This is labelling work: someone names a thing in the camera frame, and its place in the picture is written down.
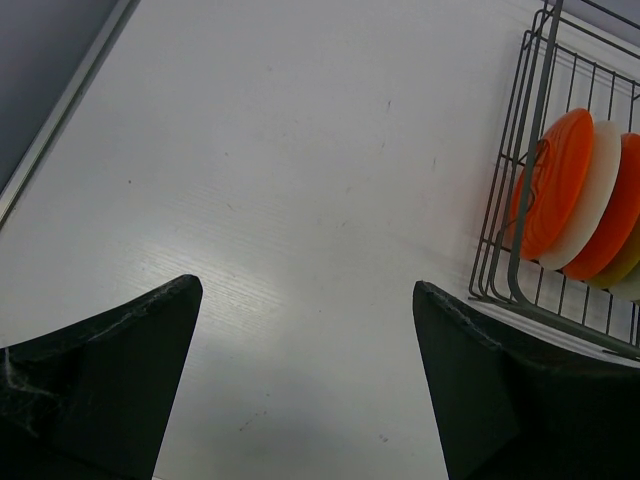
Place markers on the aluminium table edge rail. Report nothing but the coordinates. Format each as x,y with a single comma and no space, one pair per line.
50,53

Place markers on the yellow patterned plate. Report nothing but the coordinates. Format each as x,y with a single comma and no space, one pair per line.
618,268

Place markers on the grey wire dish rack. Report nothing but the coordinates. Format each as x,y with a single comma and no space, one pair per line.
563,63

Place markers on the orange plate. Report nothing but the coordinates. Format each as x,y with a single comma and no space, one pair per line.
620,222
563,156

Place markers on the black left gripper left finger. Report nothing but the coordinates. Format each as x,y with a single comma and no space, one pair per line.
92,400

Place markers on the white plate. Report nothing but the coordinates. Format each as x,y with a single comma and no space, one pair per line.
593,198

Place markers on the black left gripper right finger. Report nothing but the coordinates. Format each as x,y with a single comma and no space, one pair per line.
511,406

